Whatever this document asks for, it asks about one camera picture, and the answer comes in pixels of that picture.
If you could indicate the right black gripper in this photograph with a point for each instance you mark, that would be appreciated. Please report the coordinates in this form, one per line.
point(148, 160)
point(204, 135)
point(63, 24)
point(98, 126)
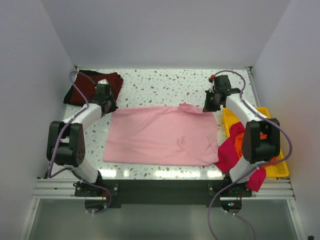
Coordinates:
point(207, 107)

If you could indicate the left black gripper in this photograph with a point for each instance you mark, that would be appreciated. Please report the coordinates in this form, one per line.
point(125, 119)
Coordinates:
point(113, 107)

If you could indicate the pink t shirt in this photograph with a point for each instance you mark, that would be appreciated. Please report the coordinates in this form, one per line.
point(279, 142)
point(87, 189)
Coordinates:
point(181, 135)

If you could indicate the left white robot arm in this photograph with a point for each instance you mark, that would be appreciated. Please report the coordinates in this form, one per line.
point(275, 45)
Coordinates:
point(66, 142)

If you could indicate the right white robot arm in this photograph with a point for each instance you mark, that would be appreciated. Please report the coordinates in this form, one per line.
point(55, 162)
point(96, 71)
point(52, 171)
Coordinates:
point(261, 140)

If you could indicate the folded dark red t shirt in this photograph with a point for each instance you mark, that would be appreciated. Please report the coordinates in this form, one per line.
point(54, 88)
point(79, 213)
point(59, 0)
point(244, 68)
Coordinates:
point(112, 80)

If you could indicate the folded black t shirt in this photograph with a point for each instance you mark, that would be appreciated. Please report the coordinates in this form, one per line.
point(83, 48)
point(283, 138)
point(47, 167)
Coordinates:
point(68, 92)

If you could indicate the orange t shirt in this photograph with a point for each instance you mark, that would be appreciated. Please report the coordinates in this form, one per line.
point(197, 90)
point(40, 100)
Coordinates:
point(238, 145)

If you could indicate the magenta t shirt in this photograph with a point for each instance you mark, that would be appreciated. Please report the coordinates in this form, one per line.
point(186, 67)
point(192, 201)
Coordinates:
point(227, 159)

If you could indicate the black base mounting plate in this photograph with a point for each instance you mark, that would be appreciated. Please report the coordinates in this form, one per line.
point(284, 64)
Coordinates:
point(115, 193)

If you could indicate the yellow plastic bin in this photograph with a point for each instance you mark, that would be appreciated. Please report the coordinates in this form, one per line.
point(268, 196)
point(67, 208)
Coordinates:
point(279, 170)

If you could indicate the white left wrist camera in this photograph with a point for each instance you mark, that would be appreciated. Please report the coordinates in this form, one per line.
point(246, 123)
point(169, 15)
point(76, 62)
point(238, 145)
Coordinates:
point(103, 82)

